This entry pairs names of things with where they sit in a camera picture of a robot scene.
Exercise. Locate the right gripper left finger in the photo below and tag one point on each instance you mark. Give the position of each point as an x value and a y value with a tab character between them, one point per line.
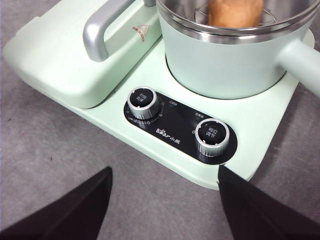
62	215

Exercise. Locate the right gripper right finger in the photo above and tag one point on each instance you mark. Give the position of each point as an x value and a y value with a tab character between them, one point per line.
255	215

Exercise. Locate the brown potato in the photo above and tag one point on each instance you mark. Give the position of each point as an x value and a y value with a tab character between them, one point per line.
235	12

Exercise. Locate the silver control knob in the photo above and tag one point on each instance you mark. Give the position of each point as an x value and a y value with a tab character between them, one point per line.
212	136
143	102

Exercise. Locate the green breakfast machine base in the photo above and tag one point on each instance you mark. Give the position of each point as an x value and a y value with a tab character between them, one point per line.
250	112

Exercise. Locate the green hinged grill cover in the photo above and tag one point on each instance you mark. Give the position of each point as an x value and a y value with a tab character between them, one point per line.
55	62

